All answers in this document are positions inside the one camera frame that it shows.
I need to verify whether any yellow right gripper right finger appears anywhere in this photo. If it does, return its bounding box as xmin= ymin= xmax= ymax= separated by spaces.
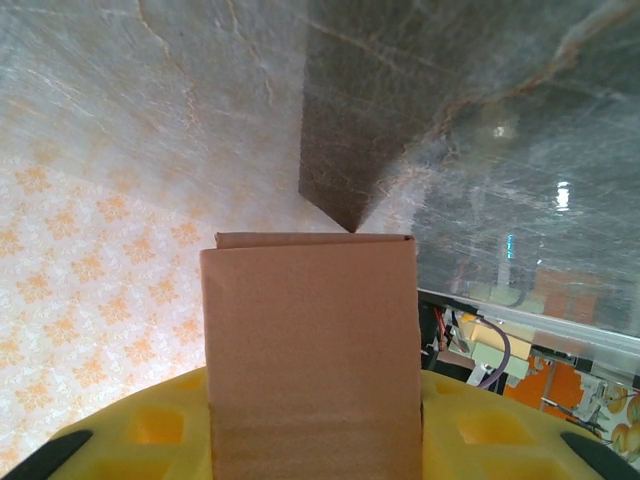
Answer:
xmin=418 ymin=369 xmax=640 ymax=480

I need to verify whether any controller board with yellow connector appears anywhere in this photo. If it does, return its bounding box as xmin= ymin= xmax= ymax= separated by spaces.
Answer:
xmin=452 ymin=312 xmax=534 ymax=381

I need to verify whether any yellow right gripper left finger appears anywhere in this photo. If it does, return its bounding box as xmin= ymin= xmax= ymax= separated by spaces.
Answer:
xmin=2 ymin=366 xmax=215 ymax=480

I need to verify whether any aluminium mounting rail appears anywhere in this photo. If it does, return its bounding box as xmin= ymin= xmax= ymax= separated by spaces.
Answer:
xmin=417 ymin=287 xmax=640 ymax=359

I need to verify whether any salmon pink paper box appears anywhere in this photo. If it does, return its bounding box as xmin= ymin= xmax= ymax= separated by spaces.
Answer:
xmin=198 ymin=230 xmax=425 ymax=480

